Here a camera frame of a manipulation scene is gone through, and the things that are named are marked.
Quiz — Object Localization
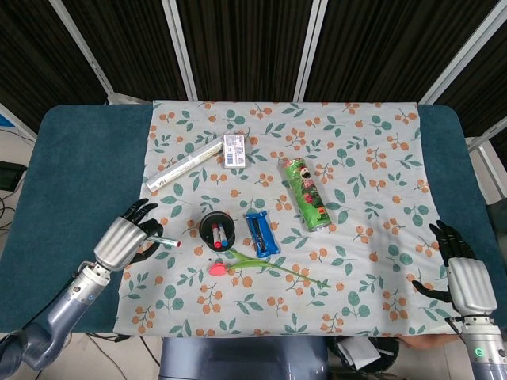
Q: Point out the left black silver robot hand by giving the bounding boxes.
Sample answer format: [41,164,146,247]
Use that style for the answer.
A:
[93,199,164,272]

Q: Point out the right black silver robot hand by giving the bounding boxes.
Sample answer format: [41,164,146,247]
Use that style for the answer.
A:
[411,219,498,317]

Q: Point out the teal marker pen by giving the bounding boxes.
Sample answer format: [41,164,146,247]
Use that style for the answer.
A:
[145,234,184,249]

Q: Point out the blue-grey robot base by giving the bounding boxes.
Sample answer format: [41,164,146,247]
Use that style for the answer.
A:
[158,336,332,380]

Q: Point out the black round pen holder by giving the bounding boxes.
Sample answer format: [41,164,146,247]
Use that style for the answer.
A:
[198,211,238,253]

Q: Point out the teal table cover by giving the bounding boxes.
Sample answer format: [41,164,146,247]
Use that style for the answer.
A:
[0,103,507,336]

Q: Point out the long white cardboard box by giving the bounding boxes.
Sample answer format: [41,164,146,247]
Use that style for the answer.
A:
[144,135,224,193]

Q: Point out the black device on floor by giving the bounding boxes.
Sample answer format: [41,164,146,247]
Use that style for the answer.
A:
[0,161,27,192]

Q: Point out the black trash bin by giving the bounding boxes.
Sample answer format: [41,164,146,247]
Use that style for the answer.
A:
[335,336,399,375]

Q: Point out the pink artificial tulip flower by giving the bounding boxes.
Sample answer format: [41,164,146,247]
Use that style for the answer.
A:
[208,248,332,289]

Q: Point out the blue plastic snack package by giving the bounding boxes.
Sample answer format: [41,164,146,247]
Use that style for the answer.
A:
[245,210,282,257]

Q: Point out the small white barcode box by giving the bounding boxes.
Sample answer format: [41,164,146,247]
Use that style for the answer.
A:
[222,132,248,169]

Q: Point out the floral printed tablecloth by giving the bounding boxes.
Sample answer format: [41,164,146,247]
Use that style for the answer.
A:
[112,98,461,339]

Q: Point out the green chips can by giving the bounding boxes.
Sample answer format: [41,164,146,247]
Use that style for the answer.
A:
[281,157,332,233]

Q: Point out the dark partition panel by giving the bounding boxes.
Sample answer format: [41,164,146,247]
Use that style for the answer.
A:
[433,7,507,138]
[177,0,314,102]
[305,0,501,105]
[0,0,109,131]
[63,0,188,102]

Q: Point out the black floor cable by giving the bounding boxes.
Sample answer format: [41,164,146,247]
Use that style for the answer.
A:
[83,331,132,344]

